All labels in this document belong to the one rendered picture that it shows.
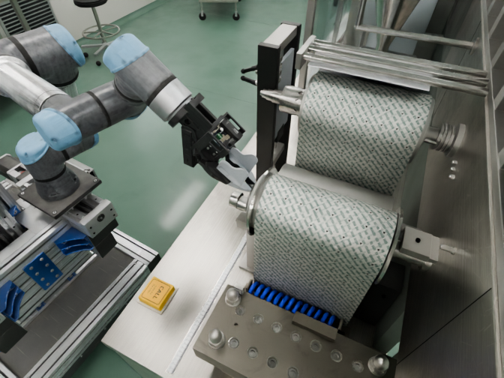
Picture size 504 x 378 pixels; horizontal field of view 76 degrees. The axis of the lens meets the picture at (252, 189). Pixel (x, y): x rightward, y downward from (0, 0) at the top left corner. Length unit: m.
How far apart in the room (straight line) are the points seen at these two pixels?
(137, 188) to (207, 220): 1.50
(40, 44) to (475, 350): 1.03
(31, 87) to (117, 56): 0.23
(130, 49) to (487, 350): 0.62
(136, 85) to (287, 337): 0.59
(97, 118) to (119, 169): 2.06
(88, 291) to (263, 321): 1.26
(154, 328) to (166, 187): 1.65
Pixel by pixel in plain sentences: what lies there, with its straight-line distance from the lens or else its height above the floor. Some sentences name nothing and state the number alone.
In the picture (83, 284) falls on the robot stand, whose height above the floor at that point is 0.21.
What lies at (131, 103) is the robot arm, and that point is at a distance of 0.69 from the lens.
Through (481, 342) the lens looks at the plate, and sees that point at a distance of 0.42.
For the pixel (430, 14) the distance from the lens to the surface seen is 1.43.
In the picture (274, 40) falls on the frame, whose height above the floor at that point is 1.44.
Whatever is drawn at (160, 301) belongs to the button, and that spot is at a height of 0.92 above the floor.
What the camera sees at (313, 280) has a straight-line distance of 0.70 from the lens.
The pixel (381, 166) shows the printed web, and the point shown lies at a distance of 0.74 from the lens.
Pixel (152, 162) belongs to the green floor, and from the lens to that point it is 2.70.
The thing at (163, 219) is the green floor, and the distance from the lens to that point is 2.28.
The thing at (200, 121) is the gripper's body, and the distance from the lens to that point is 0.60.
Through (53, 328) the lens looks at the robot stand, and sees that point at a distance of 1.88.
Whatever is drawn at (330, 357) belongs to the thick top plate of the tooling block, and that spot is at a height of 1.03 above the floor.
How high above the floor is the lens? 1.75
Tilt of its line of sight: 48 degrees down
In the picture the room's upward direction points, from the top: straight up
